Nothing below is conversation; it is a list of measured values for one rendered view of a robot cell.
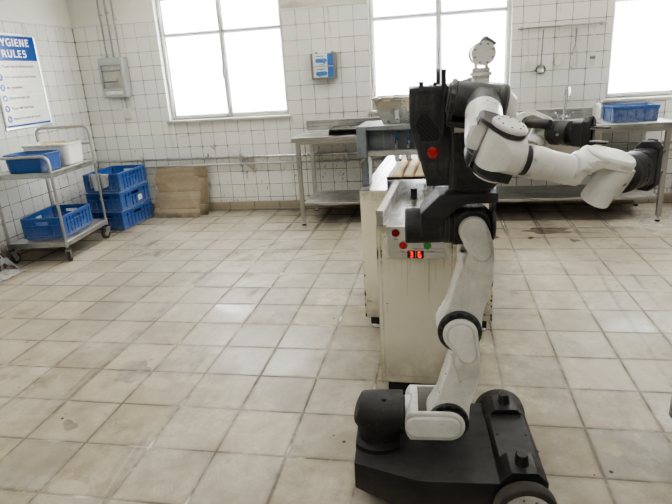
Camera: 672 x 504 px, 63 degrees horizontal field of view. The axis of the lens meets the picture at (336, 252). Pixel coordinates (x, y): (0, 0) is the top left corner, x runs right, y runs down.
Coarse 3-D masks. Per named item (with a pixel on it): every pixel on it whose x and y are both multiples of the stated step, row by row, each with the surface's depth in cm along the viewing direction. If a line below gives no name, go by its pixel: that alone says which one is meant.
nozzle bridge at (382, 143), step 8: (360, 128) 290; (368, 128) 289; (376, 128) 288; (384, 128) 287; (392, 128) 286; (400, 128) 286; (408, 128) 285; (360, 136) 291; (368, 136) 299; (376, 136) 298; (384, 136) 297; (392, 136) 296; (400, 136) 295; (360, 144) 293; (368, 144) 300; (376, 144) 299; (384, 144) 298; (392, 144) 297; (400, 144) 297; (360, 152) 294; (368, 152) 297; (376, 152) 296; (384, 152) 295; (392, 152) 294; (400, 152) 293; (408, 152) 292; (416, 152) 291; (368, 160) 306; (368, 168) 307; (368, 176) 308; (368, 184) 309
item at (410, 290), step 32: (416, 192) 271; (384, 224) 232; (384, 256) 236; (448, 256) 230; (384, 288) 241; (416, 288) 238; (448, 288) 235; (384, 320) 246; (416, 320) 243; (384, 352) 251; (416, 352) 247; (416, 384) 256
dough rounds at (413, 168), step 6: (402, 162) 331; (408, 162) 337; (414, 162) 329; (420, 162) 339; (396, 168) 312; (402, 168) 311; (408, 168) 310; (414, 168) 309; (420, 168) 308; (396, 174) 295; (402, 174) 304; (408, 174) 293; (414, 174) 302; (420, 174) 291
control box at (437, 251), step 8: (400, 232) 228; (392, 240) 230; (400, 240) 229; (392, 248) 231; (400, 248) 230; (408, 248) 230; (416, 248) 229; (424, 248) 228; (432, 248) 228; (440, 248) 227; (392, 256) 232; (400, 256) 232; (408, 256) 231; (416, 256) 230; (424, 256) 229; (432, 256) 229; (440, 256) 228
